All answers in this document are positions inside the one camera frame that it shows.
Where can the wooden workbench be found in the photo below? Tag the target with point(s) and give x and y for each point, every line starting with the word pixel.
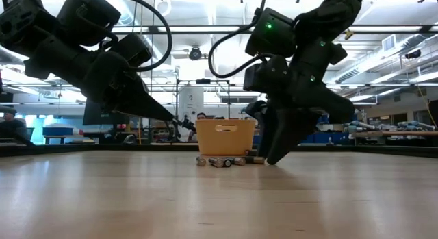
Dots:
pixel 393 133

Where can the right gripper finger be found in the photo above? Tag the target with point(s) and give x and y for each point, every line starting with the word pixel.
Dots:
pixel 297 129
pixel 263 136

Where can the white cylindrical tank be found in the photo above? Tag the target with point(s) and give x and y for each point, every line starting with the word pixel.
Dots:
pixel 191 102

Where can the black background monitor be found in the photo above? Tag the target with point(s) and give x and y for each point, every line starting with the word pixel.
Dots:
pixel 99 117

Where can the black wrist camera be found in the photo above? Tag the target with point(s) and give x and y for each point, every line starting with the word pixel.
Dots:
pixel 265 76
pixel 131 49

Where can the black aluminium table frame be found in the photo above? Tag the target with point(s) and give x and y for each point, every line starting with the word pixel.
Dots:
pixel 102 149

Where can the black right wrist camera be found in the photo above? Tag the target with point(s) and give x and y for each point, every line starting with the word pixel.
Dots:
pixel 265 76

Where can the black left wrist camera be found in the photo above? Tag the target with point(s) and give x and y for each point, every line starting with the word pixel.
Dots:
pixel 131 49

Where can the black ceiling camera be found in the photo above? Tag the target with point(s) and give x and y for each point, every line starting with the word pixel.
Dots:
pixel 195 53
pixel 413 54

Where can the black overhead light bar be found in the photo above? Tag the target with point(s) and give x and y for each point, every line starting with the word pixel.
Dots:
pixel 154 29

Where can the yellow hanging tag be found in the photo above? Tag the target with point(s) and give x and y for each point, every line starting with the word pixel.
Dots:
pixel 349 34

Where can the black background robot arm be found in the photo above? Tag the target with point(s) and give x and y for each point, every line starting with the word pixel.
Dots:
pixel 186 124

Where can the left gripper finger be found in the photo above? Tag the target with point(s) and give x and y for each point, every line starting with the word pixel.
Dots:
pixel 148 92
pixel 137 102

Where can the person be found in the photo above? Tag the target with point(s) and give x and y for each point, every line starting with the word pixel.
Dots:
pixel 202 115
pixel 10 126

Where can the blue storage tub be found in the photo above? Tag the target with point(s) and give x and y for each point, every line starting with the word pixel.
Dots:
pixel 56 131

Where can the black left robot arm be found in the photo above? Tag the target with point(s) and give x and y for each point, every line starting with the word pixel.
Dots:
pixel 20 23

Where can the blue storage bin row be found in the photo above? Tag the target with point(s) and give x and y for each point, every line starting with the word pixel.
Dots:
pixel 335 138

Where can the yellow plastic bin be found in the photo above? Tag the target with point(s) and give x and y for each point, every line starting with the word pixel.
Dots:
pixel 222 143

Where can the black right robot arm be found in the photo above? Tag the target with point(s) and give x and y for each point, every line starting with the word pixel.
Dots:
pixel 328 16

